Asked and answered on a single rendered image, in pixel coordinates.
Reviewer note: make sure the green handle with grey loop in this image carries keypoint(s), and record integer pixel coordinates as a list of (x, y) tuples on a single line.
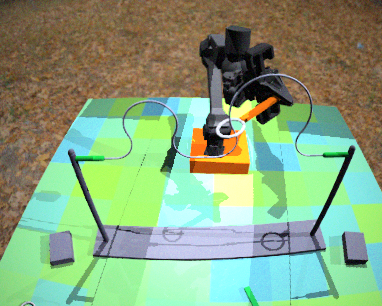
[(251, 296)]

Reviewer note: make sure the orange square bar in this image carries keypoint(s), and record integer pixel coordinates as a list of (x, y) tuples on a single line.
[(247, 116)]

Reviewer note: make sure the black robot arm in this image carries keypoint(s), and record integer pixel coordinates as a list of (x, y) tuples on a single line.
[(225, 53)]

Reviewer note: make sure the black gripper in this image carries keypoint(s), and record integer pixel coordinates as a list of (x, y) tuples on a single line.
[(267, 87)]

